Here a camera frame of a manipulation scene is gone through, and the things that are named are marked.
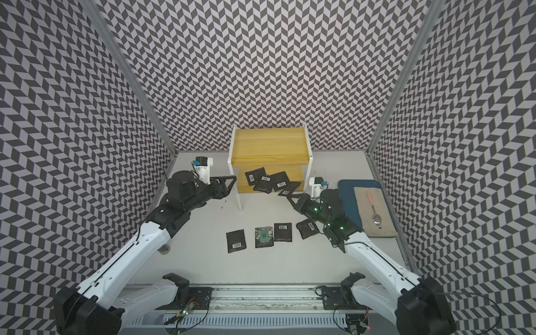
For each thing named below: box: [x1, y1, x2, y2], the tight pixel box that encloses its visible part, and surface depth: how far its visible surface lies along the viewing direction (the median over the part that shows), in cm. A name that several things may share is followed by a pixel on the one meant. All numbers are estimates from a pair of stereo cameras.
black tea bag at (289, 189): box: [277, 181, 302, 197], surface depth 82 cm
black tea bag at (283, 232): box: [273, 222, 293, 243], surface depth 91 cm
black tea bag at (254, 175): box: [244, 166, 267, 187], surface depth 90 cm
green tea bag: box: [254, 226, 275, 249], surface depth 89 cm
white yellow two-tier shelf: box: [227, 123, 314, 211], surface depth 79 cm
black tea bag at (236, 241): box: [226, 228, 247, 254], surface depth 88 cm
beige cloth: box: [353, 186, 399, 238], surface depth 96 cm
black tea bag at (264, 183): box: [253, 174, 274, 195], surface depth 86 cm
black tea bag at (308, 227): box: [295, 218, 321, 240], surface depth 93 cm
